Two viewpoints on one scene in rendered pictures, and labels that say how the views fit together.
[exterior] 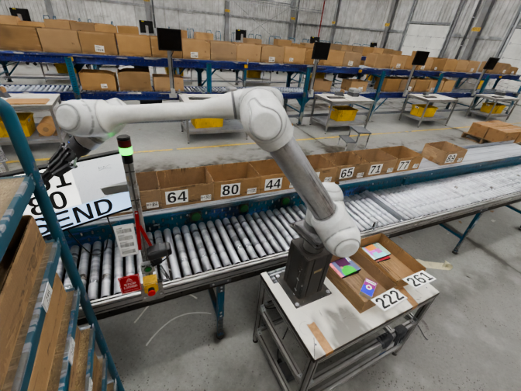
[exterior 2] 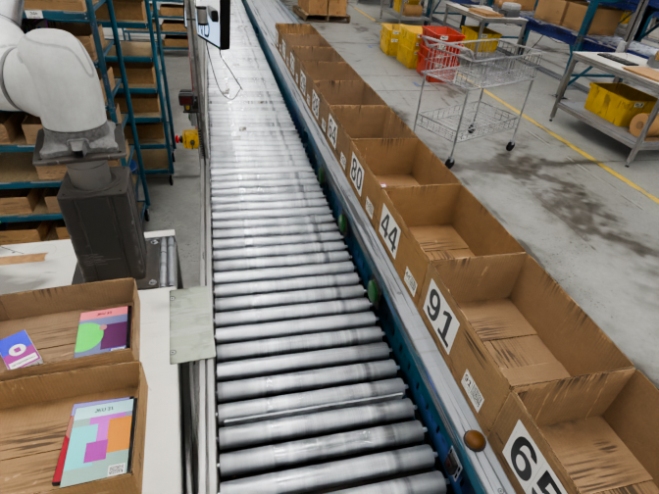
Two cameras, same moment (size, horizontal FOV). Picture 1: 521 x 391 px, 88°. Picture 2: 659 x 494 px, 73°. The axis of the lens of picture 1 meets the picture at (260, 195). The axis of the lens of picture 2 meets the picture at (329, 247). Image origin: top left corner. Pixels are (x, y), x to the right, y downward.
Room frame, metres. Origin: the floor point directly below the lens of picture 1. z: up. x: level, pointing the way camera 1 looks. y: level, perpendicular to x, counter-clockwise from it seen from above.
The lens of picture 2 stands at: (2.03, -1.28, 1.73)
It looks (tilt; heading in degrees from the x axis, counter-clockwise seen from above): 36 degrees down; 101
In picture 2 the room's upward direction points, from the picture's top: 5 degrees clockwise
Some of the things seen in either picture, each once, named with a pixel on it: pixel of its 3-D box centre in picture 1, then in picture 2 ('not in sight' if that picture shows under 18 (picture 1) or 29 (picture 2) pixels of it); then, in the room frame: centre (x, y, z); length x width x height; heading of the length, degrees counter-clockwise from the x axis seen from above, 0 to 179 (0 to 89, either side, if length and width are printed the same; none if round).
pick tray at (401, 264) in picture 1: (386, 259); (45, 441); (1.39, -0.91, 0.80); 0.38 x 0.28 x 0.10; 29
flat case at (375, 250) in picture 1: (374, 251); (102, 441); (1.49, -0.87, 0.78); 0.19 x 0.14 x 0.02; 119
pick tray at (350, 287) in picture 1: (355, 275); (59, 334); (1.21, -0.65, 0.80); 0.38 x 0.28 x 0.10; 32
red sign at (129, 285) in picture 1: (136, 282); not in sight; (0.95, 0.62, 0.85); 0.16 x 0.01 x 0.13; 117
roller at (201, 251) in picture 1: (200, 247); (267, 191); (1.40, 0.39, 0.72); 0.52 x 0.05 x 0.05; 27
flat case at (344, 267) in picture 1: (343, 267); (104, 334); (1.30, -0.60, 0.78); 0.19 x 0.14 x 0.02; 122
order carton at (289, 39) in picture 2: not in sight; (305, 52); (1.10, 1.99, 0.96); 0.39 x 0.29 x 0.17; 117
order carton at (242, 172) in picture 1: (232, 180); (398, 180); (1.98, 0.25, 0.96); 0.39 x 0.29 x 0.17; 117
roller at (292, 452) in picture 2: not in sight; (325, 447); (1.96, -0.72, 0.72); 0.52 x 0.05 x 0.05; 27
